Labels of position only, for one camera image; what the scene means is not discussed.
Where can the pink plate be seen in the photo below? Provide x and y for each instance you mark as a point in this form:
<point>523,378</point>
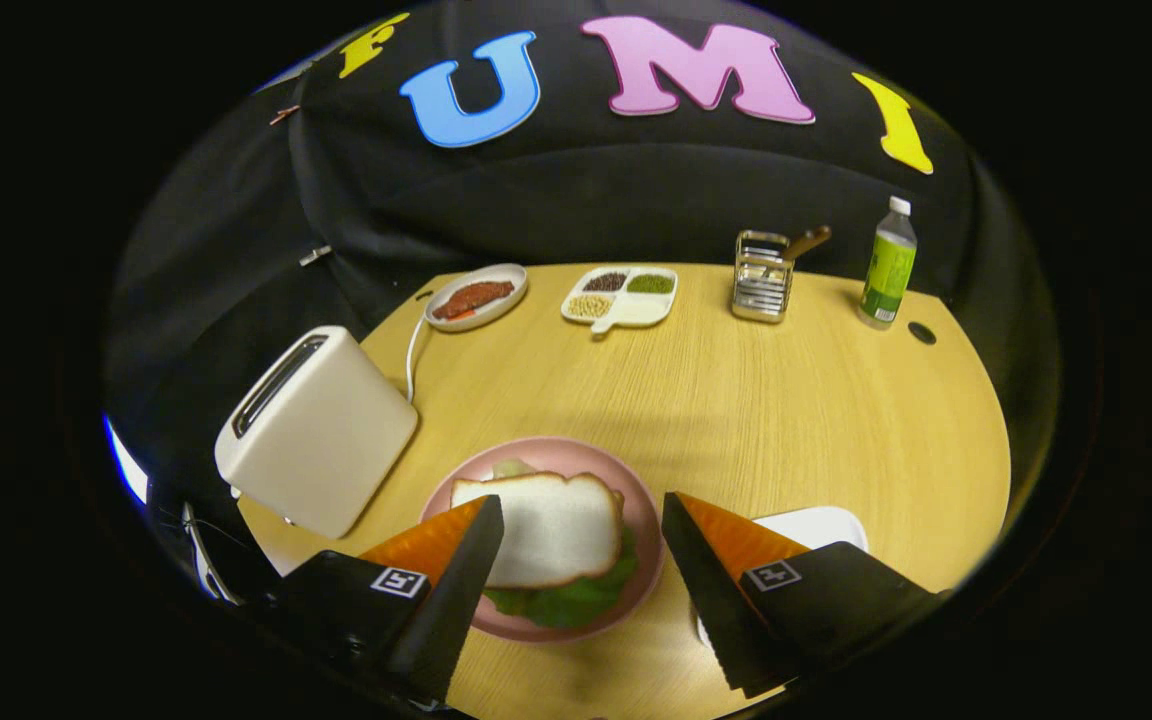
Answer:
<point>576,455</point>

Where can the white toaster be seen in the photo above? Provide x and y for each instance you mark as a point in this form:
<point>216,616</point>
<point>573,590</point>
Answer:
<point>336,450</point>

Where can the square white plate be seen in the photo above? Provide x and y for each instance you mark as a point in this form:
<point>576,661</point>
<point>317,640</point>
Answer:
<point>826,525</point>

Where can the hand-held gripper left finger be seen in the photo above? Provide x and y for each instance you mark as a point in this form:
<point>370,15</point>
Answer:
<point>451,610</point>

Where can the red clip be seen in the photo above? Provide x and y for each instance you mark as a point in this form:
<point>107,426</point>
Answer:
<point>285,114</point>

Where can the computer monitor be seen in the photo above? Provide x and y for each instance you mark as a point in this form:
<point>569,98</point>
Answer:
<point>126,465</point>

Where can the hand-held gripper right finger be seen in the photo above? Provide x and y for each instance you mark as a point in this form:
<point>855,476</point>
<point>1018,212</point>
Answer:
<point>711,600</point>

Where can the red-brown meat patty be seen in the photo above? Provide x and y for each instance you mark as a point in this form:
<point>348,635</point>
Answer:
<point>476,298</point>

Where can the plain white bread slice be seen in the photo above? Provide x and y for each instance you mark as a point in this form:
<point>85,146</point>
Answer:
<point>556,530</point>

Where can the pile of dark beans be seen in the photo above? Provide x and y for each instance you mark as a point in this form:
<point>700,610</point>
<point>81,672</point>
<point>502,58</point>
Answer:
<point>605,281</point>

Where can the white divided dish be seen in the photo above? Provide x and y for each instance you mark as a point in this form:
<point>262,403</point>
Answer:
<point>641,312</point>

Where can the green lettuce leaf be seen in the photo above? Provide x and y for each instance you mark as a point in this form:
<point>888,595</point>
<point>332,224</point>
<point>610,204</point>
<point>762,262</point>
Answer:
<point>576,605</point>

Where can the green label plastic bottle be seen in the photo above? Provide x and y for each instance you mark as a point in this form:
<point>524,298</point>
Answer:
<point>886,270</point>

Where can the round white plate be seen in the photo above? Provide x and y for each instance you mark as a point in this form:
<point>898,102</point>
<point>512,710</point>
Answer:
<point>501,312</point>

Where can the white clip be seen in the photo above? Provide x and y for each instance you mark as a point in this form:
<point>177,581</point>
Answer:
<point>315,255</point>

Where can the black backdrop cloth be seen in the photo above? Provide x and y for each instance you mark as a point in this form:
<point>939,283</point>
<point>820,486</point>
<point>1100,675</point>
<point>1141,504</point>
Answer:
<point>586,190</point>

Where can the pile of green beans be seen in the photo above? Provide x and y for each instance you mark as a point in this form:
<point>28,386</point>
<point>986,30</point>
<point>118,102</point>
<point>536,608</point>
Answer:
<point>650,283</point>

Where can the pile of yellow beans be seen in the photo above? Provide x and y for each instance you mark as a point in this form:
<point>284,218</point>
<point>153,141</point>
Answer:
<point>589,306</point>

